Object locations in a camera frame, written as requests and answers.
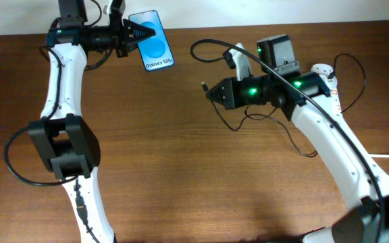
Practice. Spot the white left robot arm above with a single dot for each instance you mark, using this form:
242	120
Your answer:
65	143

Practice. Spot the white power strip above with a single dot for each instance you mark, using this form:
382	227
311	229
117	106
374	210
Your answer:
324	70

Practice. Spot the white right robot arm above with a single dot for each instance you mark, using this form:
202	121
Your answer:
310	101

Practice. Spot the blue Galaxy smartphone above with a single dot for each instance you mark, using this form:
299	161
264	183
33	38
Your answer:
155	51

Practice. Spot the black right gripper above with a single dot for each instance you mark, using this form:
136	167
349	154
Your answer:
234	92

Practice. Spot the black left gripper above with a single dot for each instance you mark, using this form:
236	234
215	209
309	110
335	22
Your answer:
130	28

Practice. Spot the black USB charger plug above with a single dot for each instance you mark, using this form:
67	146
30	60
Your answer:
331	75

